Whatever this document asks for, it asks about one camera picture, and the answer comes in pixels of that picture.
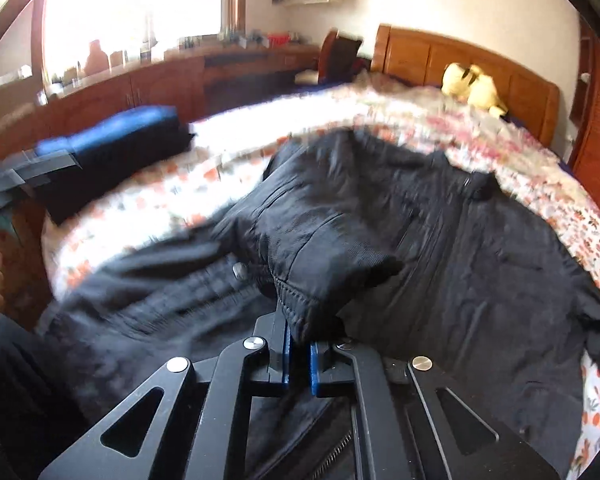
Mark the dark wooden chair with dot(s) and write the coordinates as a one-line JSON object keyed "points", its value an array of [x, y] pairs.
{"points": [[340, 55]]}

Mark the long wooden cabinet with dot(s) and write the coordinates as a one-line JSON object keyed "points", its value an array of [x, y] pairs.
{"points": [[155, 85]]}

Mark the small red box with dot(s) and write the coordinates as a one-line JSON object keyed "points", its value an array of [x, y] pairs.
{"points": [[279, 40]]}

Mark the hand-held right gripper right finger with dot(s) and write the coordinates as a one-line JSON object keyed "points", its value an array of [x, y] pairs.
{"points": [[314, 371]]}

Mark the yellow plush toy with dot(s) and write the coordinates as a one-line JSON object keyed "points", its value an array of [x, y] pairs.
{"points": [[480, 92]]}

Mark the black jacket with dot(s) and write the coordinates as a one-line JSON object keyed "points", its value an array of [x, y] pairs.
{"points": [[430, 260]]}

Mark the bright window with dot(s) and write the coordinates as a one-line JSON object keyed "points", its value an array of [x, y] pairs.
{"points": [[130, 10]]}

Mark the floral orange print bedsheet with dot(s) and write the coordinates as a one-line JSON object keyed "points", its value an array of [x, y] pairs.
{"points": [[230, 145]]}

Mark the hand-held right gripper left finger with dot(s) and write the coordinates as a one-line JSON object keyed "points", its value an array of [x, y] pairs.
{"points": [[286, 366]]}

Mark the wooden bed headboard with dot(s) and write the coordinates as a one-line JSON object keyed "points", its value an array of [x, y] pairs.
{"points": [[420, 60]]}

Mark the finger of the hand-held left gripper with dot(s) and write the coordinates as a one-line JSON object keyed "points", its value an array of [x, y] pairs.
{"points": [[25, 175]]}

